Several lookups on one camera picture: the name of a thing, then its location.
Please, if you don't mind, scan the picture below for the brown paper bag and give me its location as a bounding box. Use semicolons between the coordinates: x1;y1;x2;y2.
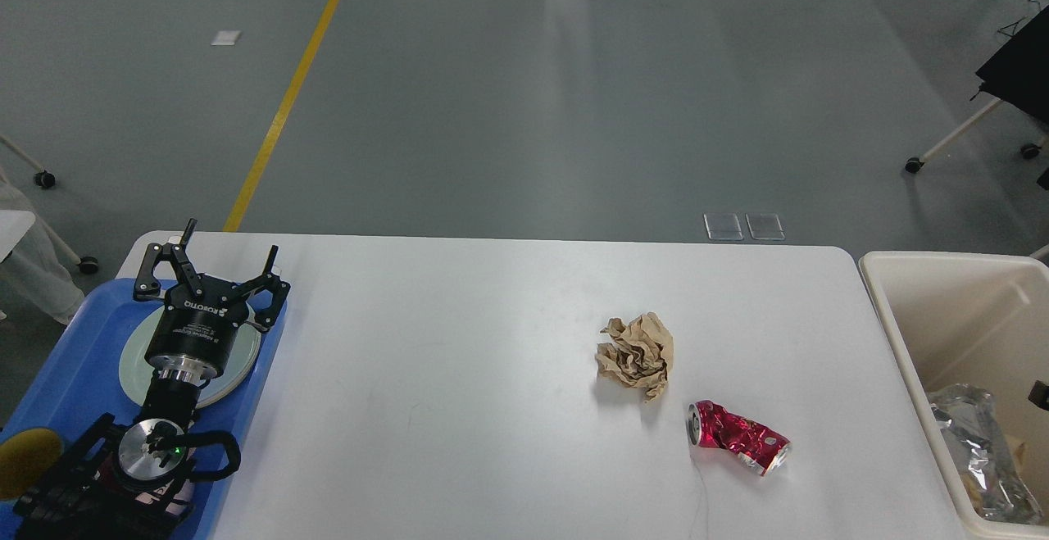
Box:
1005;434;1027;475

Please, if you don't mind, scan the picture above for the crushed red soda can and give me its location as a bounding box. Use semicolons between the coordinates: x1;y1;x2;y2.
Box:
687;401;792;476

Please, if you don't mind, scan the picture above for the black jacket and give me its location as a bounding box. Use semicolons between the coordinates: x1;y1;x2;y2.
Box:
975;7;1048;126

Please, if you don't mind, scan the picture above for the white furniture at left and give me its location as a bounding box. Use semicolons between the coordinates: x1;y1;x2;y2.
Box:
2;171;100;326

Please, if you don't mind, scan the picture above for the brown paper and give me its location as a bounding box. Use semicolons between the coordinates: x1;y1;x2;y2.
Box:
593;312;675;403

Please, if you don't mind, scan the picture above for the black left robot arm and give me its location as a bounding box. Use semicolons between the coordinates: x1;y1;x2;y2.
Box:
2;220;291;539

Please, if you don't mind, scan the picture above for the pink plate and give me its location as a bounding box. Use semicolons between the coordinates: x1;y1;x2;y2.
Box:
123;311;263;410

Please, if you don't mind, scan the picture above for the teal mug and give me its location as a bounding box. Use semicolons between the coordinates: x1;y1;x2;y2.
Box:
1;427;64;502

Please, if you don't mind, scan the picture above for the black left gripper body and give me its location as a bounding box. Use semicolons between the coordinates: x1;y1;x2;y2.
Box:
143;301;251;380

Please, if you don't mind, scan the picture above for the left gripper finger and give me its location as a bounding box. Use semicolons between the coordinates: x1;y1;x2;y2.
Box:
133;219;206;310
215;246;291;334

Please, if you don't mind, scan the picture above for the foil back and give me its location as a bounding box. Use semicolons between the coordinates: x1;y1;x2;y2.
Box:
928;383;1044;524

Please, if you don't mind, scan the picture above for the green plate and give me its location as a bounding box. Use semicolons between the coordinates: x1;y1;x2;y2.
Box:
119;304;263;406

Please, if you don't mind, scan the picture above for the white rolling chair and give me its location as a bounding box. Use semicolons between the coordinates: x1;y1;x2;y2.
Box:
902;98;1048;175

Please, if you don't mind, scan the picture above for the white plastic bin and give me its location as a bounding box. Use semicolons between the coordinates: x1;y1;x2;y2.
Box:
859;252;1048;539

